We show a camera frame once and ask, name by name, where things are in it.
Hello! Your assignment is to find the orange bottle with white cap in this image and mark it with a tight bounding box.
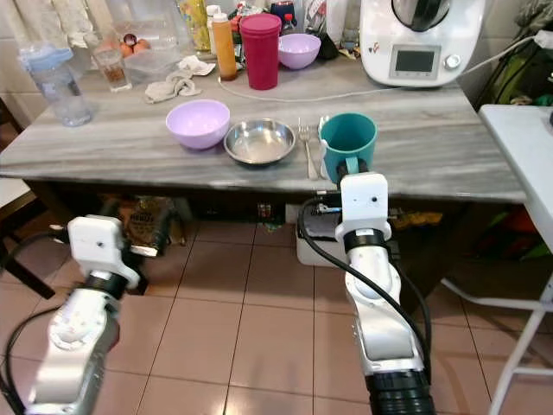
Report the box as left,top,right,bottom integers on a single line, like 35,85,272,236
212,12,238,81

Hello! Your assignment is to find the steel fork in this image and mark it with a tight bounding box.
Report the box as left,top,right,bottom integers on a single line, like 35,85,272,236
298,118,320,182

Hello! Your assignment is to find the white kitchen cooking machine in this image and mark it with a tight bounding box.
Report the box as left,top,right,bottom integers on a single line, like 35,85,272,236
359,0,488,89

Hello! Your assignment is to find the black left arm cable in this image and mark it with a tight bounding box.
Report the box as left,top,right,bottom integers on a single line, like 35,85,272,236
0,229,72,415

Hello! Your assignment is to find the white storage box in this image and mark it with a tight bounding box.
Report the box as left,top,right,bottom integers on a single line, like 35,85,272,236
294,204,348,267

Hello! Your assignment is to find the stainless steel bowl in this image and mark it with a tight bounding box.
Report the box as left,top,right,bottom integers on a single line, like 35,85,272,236
224,118,296,166

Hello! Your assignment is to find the teal plastic cup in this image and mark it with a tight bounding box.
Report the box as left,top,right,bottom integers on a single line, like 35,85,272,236
320,112,378,184

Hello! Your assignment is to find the large lilac plastic bowl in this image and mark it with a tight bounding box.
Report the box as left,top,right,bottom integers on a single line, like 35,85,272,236
166,99,232,150

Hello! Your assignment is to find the drinking glass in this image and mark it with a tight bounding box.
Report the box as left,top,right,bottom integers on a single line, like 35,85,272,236
91,43,131,93

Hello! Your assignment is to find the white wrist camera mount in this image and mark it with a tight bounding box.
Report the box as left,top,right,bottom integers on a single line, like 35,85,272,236
67,214,142,291
335,173,391,243

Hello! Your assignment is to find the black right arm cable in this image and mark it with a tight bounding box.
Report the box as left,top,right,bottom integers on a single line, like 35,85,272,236
296,195,434,383

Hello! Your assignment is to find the magenta lidded tumbler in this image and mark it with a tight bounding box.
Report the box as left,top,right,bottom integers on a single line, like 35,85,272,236
239,13,283,91

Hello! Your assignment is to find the white crumpled cloth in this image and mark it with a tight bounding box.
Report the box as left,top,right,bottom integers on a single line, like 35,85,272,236
144,55,217,104

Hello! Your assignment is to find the clear plastic food container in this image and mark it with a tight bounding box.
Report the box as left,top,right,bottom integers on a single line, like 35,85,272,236
124,48,188,85

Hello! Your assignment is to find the white power cable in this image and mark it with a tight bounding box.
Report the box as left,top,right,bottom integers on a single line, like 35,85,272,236
218,33,547,104

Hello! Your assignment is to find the dark wooden chair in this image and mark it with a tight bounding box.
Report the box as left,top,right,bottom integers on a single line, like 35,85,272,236
0,104,72,301

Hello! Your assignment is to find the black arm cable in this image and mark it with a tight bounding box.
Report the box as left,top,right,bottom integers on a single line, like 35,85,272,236
296,195,434,383
0,229,72,415

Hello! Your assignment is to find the white folding table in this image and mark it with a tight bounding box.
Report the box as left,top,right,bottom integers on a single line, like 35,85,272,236
441,104,553,415

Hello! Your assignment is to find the yellow bottle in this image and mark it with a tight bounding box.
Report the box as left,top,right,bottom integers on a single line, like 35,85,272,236
180,0,213,51

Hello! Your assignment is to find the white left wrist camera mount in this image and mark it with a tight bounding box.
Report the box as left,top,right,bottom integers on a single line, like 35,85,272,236
67,214,142,291

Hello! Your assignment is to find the small lilac plastic bowl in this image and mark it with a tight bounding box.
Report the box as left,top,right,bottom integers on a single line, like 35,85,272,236
279,34,322,71

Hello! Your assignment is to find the clear jug with blue lid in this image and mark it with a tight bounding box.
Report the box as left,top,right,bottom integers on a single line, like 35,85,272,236
19,45,94,128

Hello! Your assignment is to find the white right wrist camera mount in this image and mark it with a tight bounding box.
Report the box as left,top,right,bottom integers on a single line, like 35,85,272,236
335,173,391,243

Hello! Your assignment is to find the green bag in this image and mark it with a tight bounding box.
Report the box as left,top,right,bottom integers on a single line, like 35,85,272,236
477,39,553,109

